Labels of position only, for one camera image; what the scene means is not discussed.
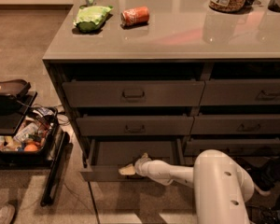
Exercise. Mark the orange soda can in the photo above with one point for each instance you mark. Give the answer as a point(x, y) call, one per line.
point(134, 16)

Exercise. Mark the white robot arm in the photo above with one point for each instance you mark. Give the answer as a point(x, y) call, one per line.
point(221, 186)

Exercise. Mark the grey drawer cabinet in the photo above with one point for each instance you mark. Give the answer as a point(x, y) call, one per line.
point(183, 40)

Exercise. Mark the white sneaker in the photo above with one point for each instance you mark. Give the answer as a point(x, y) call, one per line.
point(7, 214)

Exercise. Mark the orange fruit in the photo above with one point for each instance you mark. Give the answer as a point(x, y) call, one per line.
point(31, 148)

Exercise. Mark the drawer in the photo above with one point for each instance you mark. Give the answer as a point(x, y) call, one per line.
point(241, 92)
point(237, 124)
point(134, 125)
point(234, 147)
point(106, 157)
point(133, 93)

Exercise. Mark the black bin of items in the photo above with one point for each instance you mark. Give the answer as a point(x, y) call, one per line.
point(40, 127)

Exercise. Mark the green chip bag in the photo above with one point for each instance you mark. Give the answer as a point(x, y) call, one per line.
point(89, 19)

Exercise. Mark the black sneaker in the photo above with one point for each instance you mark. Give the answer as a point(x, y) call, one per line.
point(262, 186)
point(262, 215)

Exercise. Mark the black bar on floor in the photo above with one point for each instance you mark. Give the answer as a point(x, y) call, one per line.
point(56, 171)

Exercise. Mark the black tray with brown pouch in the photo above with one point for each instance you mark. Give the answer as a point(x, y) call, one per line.
point(16, 100)

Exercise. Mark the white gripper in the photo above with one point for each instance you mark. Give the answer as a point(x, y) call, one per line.
point(142, 167)

